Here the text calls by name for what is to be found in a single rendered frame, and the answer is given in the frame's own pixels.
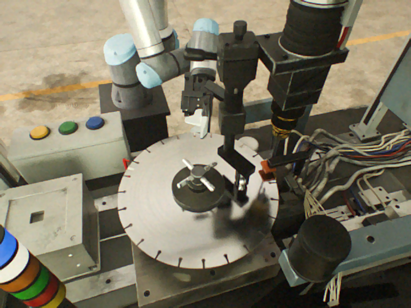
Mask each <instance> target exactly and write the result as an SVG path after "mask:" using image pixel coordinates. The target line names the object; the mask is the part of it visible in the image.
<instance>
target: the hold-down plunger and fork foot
mask: <svg viewBox="0 0 411 308"><path fill-rule="evenodd" d="M237 92H238V88H236V89H234V94H237ZM234 146H235V135H225V136H224V144H223V145H222V146H220V147H218V155H219V156H220V157H221V158H222V159H223V160H225V162H227V163H228V164H230V165H231V167H232V168H234V169H235V182H236V185H237V186H238V185H239V180H240V175H242V176H244V178H245V183H246V185H248V183H249V179H250V175H251V174H254V173H255V170H256V166H255V165H254V164H253V163H251V162H250V161H249V160H247V159H246V158H245V157H244V156H243V155H241V154H240V153H239V152H238V151H237V150H236V149H234Z"/></svg>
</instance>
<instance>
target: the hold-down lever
mask: <svg viewBox="0 0 411 308"><path fill-rule="evenodd" d="M183 57H184V59H185V60H187V61H192V62H202V61H205V59H206V60H207V61H217V53H207V52H205V50H204V49H200V48H185V49H184V51H183Z"/></svg>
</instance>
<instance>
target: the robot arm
mask: <svg viewBox="0 0 411 308"><path fill-rule="evenodd" d="M119 4H120V6H121V7H122V11H123V13H124V17H125V20H126V21H127V24H128V27H129V30H130V33H131V34H118V35H115V36H113V37H111V38H109V39H108V40H107V41H106V42H105V45H104V46H103V52H104V53H105V60H106V63H107V65H108V70H109V72H110V75H111V79H112V82H113V88H112V94H111V97H112V100H113V103H114V104H115V105H116V106H117V107H118V108H120V109H126V110H133V109H139V108H142V107H144V106H146V105H147V104H148V103H149V102H150V101H151V99H152V91H151V89H150V88H152V87H155V86H159V85H162V84H163V83H165V82H167V81H169V80H171V79H173V78H176V77H178V76H181V75H184V78H185V85H184V90H183V91H182V99H181V108H180V109H182V112H184V117H186V118H185V122H186V123H189V124H192V125H196V126H195V127H193V128H191V130H190V132H191V133H194V135H195V133H196V132H201V133H200V138H203V137H204V136H205V135H206V134H207V133H210V128H211V116H212V107H213V98H216V99H218V100H220V101H224V88H222V87H221V86H219V85H218V84H216V83H214V82H215V81H216V75H217V62H216V61H212V60H206V59H205V61H202V62H192V61H187V60H185V59H184V57H183V51H184V49H185V48H200V49H203V50H205V52H207V53H217V39H218V35H219V25H218V23H217V22H216V21H215V20H211V19H209V18H201V19H198V20H197V21H196V22H195V23H194V28H193V30H192V32H193V35H192V37H191V39H189V41H188V43H187V44H186V45H185V46H184V47H181V48H179V39H178V38H177V37H178V36H177V32H176V31H175V30H174V28H173V27H172V26H171V24H170V23H168V0H119Z"/></svg>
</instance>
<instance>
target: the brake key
mask: <svg viewBox="0 0 411 308"><path fill-rule="evenodd" d="M102 123H103V122H102V119H101V118H100V117H91V118H90V119H88V121H87V126H88V127H90V128H96V127H99V126H100V125H101V124H102Z"/></svg>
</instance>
